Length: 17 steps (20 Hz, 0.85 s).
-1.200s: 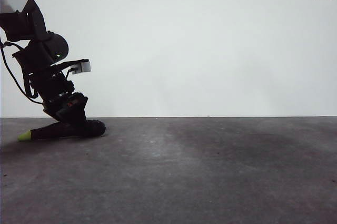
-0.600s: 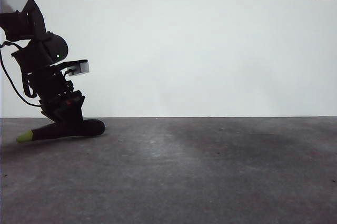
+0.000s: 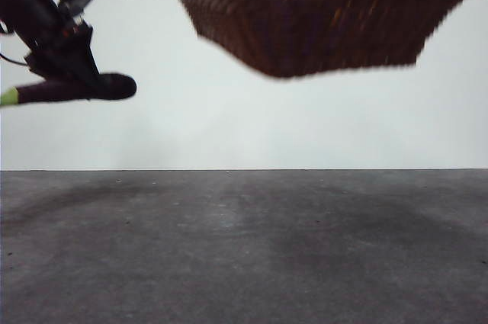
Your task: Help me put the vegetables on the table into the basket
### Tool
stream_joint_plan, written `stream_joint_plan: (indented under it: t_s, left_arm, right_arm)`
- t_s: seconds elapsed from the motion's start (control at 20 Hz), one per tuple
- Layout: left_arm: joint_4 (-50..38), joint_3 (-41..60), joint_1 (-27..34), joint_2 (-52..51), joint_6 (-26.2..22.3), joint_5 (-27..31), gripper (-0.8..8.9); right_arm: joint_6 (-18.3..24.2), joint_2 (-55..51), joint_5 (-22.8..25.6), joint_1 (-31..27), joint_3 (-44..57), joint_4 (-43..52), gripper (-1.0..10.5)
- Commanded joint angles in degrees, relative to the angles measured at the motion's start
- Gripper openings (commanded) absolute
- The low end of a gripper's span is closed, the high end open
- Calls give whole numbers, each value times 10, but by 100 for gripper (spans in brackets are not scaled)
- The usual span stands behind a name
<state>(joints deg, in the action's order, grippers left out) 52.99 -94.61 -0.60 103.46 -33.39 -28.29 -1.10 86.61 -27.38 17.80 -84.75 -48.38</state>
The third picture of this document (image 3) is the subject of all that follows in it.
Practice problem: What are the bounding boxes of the purple eggplant with green stem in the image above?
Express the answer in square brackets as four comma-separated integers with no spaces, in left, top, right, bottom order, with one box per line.
[0,72,137,107]

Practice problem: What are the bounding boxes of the brown wicker basket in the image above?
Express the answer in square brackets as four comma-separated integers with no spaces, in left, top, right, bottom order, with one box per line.
[163,0,483,80]

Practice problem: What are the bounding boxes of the thin black cable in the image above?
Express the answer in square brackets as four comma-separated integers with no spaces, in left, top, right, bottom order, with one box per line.
[0,53,30,68]

